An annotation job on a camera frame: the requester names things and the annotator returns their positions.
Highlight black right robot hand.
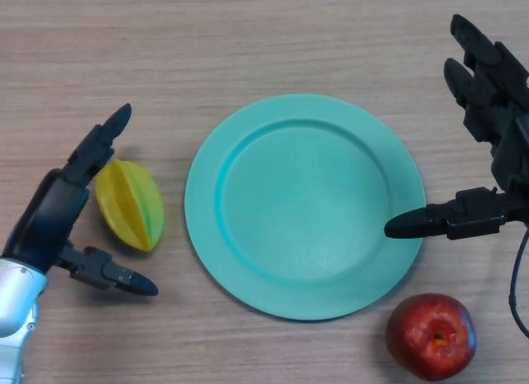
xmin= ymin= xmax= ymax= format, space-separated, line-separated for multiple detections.
xmin=383 ymin=14 xmax=529 ymax=240

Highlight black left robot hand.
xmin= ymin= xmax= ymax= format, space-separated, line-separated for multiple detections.
xmin=2 ymin=103 xmax=160 ymax=297

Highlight yellow starfruit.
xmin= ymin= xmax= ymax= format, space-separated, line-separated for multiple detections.
xmin=93 ymin=159 xmax=165 ymax=252

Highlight green round plate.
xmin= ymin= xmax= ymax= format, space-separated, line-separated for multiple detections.
xmin=184 ymin=93 xmax=427 ymax=322

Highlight red apple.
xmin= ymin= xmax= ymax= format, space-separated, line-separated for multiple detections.
xmin=385 ymin=292 xmax=478 ymax=382

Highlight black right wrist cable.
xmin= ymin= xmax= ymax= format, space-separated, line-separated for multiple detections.
xmin=508 ymin=230 xmax=529 ymax=339

